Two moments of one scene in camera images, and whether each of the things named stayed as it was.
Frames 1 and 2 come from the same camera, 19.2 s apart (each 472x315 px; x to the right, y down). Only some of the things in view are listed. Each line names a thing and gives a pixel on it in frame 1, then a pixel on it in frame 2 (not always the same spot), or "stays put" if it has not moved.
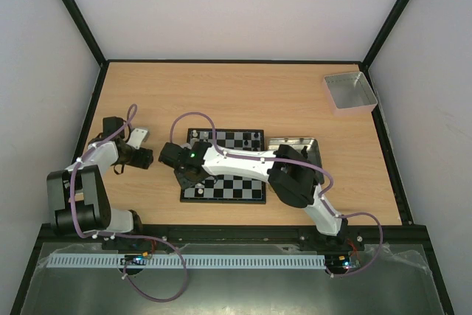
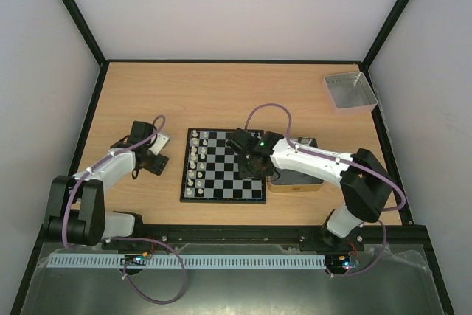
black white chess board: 225,188 stays put
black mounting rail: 171,238 stays put
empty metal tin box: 349,93 stays put
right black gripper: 188,175 to 249,166
